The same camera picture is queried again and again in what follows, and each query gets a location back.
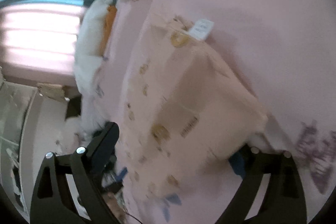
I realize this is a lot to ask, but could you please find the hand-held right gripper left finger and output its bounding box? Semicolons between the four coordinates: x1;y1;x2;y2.
30;122;120;224

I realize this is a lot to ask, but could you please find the white fluffy cloth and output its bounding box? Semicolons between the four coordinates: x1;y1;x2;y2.
74;0;114;98

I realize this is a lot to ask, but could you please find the pink printed baby garment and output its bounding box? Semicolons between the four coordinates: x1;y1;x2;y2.
123;16;269;202

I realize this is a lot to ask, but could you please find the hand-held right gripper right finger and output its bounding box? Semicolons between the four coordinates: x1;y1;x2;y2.
228;146;307;224

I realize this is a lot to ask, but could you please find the white shelf unit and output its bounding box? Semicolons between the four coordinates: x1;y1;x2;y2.
0;79;38;215

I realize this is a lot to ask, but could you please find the pink printed duvet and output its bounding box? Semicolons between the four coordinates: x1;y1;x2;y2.
94;0;336;224

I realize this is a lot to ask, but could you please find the pink curtain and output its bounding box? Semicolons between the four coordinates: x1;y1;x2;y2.
0;0;124;86

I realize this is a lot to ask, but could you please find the orange cloth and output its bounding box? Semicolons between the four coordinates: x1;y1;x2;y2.
100;5;118;57

